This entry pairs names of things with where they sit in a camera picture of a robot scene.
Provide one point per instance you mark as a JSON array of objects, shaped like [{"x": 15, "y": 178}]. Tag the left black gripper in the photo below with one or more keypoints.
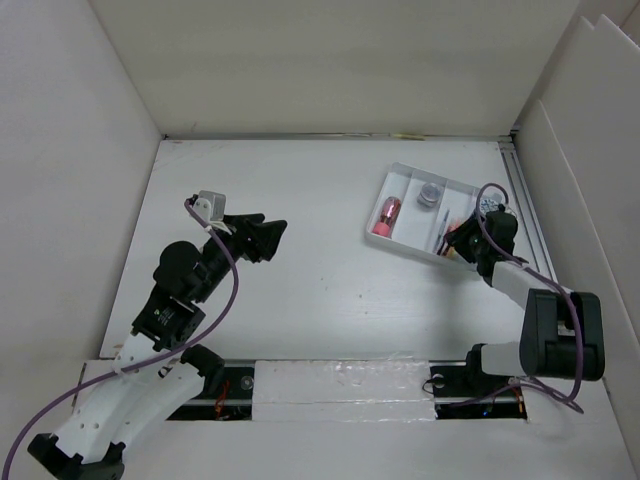
[{"x": 256, "y": 239}]

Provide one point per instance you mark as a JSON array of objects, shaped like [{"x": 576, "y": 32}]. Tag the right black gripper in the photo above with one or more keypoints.
[{"x": 458, "y": 237}]

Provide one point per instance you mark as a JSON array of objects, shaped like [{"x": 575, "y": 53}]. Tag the red gel pen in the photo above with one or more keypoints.
[{"x": 441, "y": 246}]

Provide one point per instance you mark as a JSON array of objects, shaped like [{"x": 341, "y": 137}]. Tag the white compartment tray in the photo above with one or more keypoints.
[{"x": 416, "y": 228}]

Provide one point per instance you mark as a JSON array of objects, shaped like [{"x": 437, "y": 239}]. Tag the clear paperclip jar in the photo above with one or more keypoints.
[{"x": 430, "y": 195}]

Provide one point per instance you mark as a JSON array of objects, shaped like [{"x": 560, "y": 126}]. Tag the pink capped marker tube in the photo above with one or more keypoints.
[{"x": 387, "y": 217}]

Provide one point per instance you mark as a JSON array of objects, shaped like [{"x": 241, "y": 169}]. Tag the black gel pen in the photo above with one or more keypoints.
[{"x": 454, "y": 224}]

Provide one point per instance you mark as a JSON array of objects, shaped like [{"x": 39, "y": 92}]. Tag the blue round jar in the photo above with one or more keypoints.
[{"x": 487, "y": 205}]

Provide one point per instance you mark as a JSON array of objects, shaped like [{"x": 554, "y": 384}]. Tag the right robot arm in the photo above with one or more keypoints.
[{"x": 562, "y": 340}]

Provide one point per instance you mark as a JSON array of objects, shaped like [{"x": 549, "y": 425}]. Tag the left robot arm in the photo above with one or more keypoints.
[{"x": 162, "y": 362}]

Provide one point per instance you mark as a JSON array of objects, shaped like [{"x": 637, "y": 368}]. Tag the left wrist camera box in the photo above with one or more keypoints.
[{"x": 207, "y": 206}]

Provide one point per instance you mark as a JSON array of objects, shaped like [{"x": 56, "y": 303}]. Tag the aluminium rail right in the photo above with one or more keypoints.
[{"x": 522, "y": 201}]

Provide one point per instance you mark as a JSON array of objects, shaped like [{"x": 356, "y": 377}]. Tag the front mounting rail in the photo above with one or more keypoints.
[{"x": 353, "y": 391}]

